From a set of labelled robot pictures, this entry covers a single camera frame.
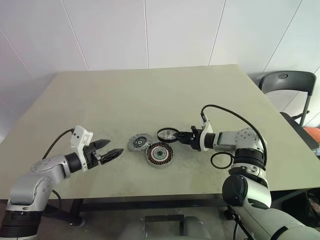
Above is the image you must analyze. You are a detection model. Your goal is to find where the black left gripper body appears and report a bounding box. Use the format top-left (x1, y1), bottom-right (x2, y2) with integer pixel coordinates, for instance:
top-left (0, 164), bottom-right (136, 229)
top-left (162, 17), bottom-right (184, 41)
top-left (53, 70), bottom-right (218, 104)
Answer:
top-left (83, 142), bottom-right (102, 170)

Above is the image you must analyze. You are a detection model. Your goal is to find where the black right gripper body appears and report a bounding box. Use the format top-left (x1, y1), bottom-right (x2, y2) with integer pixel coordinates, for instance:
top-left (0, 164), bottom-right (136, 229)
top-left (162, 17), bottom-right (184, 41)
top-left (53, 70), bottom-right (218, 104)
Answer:
top-left (188, 125), bottom-right (203, 152)

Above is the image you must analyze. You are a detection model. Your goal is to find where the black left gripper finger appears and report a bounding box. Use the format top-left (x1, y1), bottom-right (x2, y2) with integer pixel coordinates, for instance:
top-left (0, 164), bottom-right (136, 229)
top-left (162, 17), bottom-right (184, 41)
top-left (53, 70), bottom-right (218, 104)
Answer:
top-left (93, 138), bottom-right (111, 149)
top-left (98, 148), bottom-right (125, 166)

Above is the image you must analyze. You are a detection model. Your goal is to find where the silver black-rimmed motor rotor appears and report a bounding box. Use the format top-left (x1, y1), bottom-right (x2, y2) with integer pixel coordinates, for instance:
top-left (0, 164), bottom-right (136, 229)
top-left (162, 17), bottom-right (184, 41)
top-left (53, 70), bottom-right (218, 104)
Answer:
top-left (156, 126), bottom-right (180, 143)

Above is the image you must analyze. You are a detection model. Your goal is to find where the grey round motor end plate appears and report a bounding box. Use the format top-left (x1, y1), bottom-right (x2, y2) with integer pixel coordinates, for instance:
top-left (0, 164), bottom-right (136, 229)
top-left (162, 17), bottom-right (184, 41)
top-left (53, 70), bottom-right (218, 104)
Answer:
top-left (127, 133), bottom-right (153, 152)

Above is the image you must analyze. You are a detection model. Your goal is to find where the motor stator with copper windings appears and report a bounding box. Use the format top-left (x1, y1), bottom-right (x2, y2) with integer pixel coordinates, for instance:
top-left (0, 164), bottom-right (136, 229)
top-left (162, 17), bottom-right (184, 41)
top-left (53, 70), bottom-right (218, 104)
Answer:
top-left (144, 141), bottom-right (175, 170)

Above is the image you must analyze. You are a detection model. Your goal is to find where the grey rounded robot body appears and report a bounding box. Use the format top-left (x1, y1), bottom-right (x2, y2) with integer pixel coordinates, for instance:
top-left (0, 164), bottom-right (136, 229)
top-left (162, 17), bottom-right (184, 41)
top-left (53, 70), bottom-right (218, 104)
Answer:
top-left (117, 216), bottom-right (208, 240)

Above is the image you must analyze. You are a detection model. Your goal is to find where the grey folding chair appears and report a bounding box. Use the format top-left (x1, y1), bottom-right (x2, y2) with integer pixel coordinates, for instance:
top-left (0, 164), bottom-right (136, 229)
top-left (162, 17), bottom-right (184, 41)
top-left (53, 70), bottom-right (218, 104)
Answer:
top-left (258, 70), bottom-right (320, 151)

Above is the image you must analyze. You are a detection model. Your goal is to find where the orange object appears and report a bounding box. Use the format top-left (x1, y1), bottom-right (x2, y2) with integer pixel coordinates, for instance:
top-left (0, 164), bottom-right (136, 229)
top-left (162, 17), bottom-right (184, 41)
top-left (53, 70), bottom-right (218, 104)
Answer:
top-left (303, 126), bottom-right (320, 145)

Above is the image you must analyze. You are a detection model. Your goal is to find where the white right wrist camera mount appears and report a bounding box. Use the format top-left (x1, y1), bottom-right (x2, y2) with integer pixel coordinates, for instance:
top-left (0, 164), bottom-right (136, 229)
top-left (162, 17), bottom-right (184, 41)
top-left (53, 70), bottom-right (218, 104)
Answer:
top-left (199, 113), bottom-right (215, 152)

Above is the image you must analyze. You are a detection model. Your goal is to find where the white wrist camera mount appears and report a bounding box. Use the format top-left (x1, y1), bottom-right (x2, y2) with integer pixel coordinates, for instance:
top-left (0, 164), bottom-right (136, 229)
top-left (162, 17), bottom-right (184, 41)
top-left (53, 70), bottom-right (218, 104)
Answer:
top-left (69, 125), bottom-right (95, 172)
top-left (199, 113), bottom-right (215, 152)

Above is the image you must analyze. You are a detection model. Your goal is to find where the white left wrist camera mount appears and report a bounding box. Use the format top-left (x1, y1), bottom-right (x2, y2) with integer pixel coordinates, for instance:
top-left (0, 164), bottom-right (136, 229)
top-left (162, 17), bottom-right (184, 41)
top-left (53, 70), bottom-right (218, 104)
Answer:
top-left (69, 125), bottom-right (95, 172)

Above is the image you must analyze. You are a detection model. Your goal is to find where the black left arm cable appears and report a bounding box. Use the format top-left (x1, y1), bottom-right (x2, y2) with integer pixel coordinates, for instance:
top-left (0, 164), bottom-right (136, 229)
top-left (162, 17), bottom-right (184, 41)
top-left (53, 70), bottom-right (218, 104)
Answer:
top-left (42, 127), bottom-right (76, 161)

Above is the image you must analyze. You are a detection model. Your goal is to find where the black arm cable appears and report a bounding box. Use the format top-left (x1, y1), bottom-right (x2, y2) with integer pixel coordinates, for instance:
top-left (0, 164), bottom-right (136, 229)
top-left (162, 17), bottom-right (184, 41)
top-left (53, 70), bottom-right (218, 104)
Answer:
top-left (199, 104), bottom-right (268, 171)
top-left (42, 127), bottom-right (76, 161)

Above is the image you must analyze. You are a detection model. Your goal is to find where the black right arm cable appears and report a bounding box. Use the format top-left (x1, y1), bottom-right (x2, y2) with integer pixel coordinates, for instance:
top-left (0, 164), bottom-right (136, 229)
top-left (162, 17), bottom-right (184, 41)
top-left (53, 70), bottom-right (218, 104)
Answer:
top-left (199, 104), bottom-right (268, 171)

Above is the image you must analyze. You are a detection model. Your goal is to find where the black table frame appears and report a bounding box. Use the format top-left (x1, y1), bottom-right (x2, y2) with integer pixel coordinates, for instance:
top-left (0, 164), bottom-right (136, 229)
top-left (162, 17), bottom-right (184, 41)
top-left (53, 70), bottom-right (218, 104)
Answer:
top-left (46, 188), bottom-right (313, 226)

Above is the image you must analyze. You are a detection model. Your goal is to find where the black rectangular bracket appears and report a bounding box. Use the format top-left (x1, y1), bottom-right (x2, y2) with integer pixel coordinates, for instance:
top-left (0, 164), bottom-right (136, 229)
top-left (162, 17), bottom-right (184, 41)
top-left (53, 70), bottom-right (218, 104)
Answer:
top-left (144, 214), bottom-right (185, 237)

